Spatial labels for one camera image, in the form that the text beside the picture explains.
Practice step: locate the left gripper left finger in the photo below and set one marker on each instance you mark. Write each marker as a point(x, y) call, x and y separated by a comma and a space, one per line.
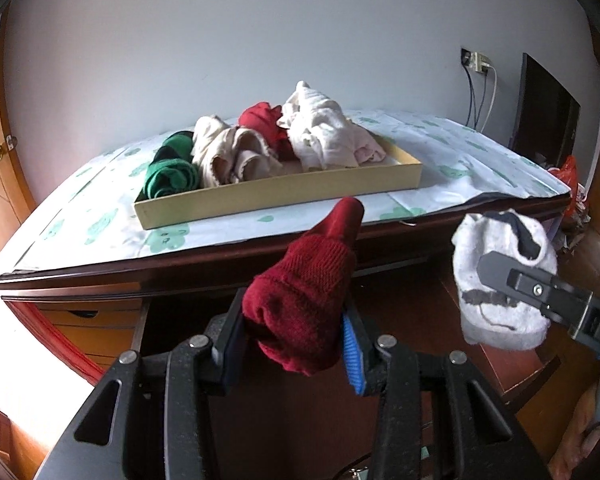
point(149, 416)

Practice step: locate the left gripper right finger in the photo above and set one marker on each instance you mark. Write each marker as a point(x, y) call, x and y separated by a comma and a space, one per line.
point(438, 417)

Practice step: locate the grey underwear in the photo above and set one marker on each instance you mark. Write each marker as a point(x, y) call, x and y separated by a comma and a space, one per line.
point(490, 250)

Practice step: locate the dark red underwear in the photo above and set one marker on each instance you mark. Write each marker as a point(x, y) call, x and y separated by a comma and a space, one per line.
point(296, 307)

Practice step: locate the green underwear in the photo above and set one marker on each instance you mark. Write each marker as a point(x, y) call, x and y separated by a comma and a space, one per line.
point(172, 171)

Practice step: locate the beige dotted underwear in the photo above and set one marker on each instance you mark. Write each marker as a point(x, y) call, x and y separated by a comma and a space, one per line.
point(227, 154)

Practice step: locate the white dotted underwear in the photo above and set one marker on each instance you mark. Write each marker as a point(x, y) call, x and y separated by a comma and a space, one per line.
point(322, 136)

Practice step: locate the bright red underwear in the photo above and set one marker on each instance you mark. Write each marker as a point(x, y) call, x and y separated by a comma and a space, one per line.
point(263, 118)

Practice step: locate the pale pink underwear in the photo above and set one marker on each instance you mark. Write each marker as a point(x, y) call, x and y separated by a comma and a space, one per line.
point(369, 151)

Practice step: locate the dark wooden dresser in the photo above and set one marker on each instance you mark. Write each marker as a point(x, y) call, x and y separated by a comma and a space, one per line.
point(86, 315)

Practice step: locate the red plastic bag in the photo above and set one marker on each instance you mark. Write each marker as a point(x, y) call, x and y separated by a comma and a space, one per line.
point(568, 174)

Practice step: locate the black monitor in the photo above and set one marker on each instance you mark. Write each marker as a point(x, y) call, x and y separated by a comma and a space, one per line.
point(546, 119)

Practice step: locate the white green-patterned table cloth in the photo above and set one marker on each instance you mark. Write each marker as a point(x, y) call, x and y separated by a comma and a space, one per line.
point(433, 164)

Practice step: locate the shallow gold cardboard tray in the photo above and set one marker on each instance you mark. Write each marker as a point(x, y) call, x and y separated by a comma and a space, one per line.
point(399, 171)

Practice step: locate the wall power outlet with plugs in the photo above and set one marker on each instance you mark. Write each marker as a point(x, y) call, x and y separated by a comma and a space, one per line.
point(476, 61)

